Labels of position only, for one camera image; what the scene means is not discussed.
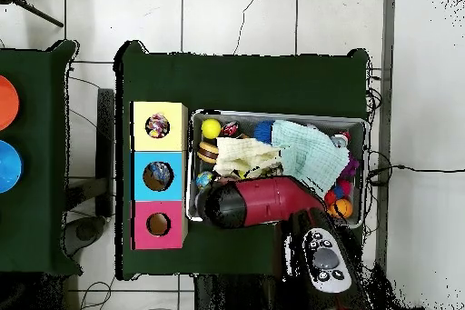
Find cream waffle cloth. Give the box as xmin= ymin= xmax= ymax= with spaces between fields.
xmin=213 ymin=135 xmax=284 ymax=178

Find crushed clear plastic bottle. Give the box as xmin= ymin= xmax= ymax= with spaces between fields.
xmin=146 ymin=161 xmax=173 ymax=187

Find mint waffle cloth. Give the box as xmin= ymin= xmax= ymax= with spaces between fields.
xmin=270 ymin=119 xmax=351 ymax=198

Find small polka dot paper ball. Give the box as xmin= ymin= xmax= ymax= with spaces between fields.
xmin=144 ymin=113 xmax=171 ymax=139

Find wooden box three round holes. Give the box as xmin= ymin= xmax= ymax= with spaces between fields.
xmin=129 ymin=101 xmax=190 ymax=252

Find brown toy burger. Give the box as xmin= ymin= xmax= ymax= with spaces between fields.
xmin=197 ymin=140 xmax=220 ymax=165

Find yellow ball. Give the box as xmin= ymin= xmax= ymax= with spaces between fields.
xmin=201 ymin=117 xmax=223 ymax=140

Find blue spiky ball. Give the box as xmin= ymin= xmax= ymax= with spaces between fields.
xmin=252 ymin=120 xmax=275 ymax=145

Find small globe ball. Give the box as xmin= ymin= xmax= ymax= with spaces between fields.
xmin=194 ymin=170 xmax=215 ymax=190

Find dark green table cloth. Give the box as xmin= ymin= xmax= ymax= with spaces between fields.
xmin=0 ymin=39 xmax=83 ymax=276
xmin=113 ymin=39 xmax=371 ymax=281

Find red and silver can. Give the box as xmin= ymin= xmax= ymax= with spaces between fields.
xmin=330 ymin=131 xmax=351 ymax=149

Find purple spiky toy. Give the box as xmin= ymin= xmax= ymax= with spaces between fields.
xmin=339 ymin=153 xmax=361 ymax=180

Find orange toy basketball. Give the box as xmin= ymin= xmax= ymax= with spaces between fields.
xmin=328 ymin=197 xmax=354 ymax=219

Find black upright panel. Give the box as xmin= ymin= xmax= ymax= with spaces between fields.
xmin=96 ymin=87 xmax=116 ymax=219

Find grey floor foot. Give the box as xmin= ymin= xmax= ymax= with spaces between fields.
xmin=64 ymin=215 xmax=107 ymax=257

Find blue round bowl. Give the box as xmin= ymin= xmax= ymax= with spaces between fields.
xmin=0 ymin=138 xmax=25 ymax=195

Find orange round bowl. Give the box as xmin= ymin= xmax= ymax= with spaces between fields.
xmin=0 ymin=75 xmax=21 ymax=132

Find dark tripod leg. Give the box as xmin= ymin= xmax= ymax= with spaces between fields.
xmin=0 ymin=0 xmax=65 ymax=29

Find silver wire mesh bin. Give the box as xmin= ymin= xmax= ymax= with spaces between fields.
xmin=185 ymin=108 xmax=368 ymax=230

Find black cable with plug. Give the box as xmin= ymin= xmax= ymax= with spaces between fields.
xmin=365 ymin=149 xmax=465 ymax=187

